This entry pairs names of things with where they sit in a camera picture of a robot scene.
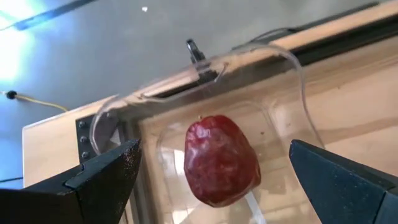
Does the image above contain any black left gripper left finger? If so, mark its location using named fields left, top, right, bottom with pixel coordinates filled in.
left=0, top=139, right=142, bottom=224

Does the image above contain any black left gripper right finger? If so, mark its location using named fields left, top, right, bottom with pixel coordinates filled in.
left=289, top=139, right=398, bottom=224

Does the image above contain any red apple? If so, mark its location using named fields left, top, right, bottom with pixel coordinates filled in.
left=183, top=114, right=262, bottom=208

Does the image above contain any clear plastic container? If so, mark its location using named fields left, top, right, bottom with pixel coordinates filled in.
left=89, top=42, right=326, bottom=224

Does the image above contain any small black clip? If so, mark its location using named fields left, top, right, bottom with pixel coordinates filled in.
left=185, top=38, right=219, bottom=85

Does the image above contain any yellow cable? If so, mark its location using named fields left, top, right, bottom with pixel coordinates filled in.
left=0, top=90, right=70, bottom=113

